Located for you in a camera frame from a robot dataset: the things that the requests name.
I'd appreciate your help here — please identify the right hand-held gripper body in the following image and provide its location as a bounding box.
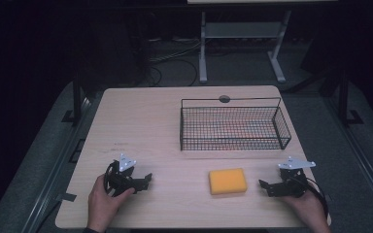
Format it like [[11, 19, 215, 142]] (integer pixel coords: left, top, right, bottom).
[[277, 156, 317, 199]]

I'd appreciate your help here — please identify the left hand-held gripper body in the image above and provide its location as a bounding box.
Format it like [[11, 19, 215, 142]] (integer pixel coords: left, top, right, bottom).
[[104, 152, 144, 197]]

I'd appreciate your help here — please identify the person's left hand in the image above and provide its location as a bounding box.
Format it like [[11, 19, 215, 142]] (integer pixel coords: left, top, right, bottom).
[[86, 174, 136, 233]]

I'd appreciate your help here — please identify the person's right hand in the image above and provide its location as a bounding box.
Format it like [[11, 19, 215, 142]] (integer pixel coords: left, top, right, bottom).
[[280, 183, 332, 233]]

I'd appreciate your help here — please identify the yellow sponge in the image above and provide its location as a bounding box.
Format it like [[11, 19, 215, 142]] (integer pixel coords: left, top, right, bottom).
[[208, 167, 249, 196]]

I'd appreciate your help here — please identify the grey tape strip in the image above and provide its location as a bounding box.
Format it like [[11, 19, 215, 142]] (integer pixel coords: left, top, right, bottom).
[[55, 192, 78, 202]]

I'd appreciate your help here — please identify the white metal stand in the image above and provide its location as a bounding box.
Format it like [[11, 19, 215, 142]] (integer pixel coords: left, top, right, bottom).
[[198, 10, 292, 84]]

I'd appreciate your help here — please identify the black wire basket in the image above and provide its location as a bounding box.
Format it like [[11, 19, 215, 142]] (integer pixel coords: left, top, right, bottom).
[[180, 96, 292, 152]]

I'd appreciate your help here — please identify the aluminium floor rail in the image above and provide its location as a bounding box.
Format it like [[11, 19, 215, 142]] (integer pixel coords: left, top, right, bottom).
[[18, 95, 93, 233], [324, 96, 373, 224]]

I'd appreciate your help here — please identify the black metal post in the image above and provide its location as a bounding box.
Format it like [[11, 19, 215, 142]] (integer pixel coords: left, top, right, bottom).
[[61, 69, 86, 125], [336, 66, 364, 126]]

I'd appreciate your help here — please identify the bundle of floor cables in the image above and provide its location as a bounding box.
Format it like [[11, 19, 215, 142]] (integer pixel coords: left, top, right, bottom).
[[144, 35, 205, 87]]

